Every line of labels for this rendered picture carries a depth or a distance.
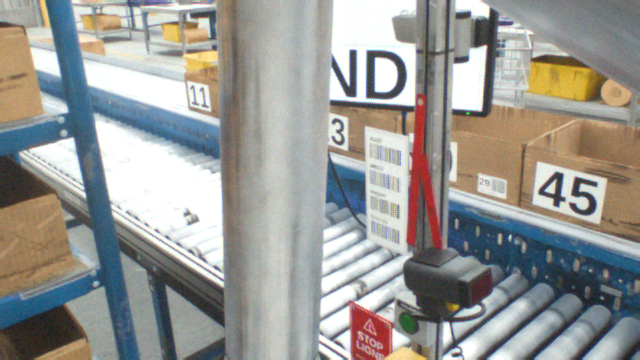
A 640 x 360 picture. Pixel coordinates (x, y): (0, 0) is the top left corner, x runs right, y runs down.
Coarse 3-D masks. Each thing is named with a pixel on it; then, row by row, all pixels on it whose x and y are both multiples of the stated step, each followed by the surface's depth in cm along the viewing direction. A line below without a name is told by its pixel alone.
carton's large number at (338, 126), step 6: (330, 114) 186; (330, 120) 187; (336, 120) 185; (342, 120) 183; (330, 126) 188; (336, 126) 186; (342, 126) 183; (330, 132) 189; (336, 132) 186; (342, 132) 184; (330, 138) 189; (336, 138) 187; (342, 138) 185; (330, 144) 190; (336, 144) 188; (342, 144) 186
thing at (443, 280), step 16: (416, 256) 84; (432, 256) 83; (448, 256) 83; (416, 272) 83; (432, 272) 81; (448, 272) 79; (464, 272) 79; (480, 272) 79; (416, 288) 84; (432, 288) 81; (448, 288) 79; (464, 288) 77; (480, 288) 78; (432, 304) 84; (448, 304) 83; (464, 304) 78; (432, 320) 84
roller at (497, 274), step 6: (492, 270) 144; (498, 270) 144; (492, 276) 142; (498, 276) 143; (492, 282) 142; (498, 282) 144; (396, 336) 121; (402, 336) 122; (396, 342) 120; (402, 342) 121; (408, 342) 122; (396, 348) 120
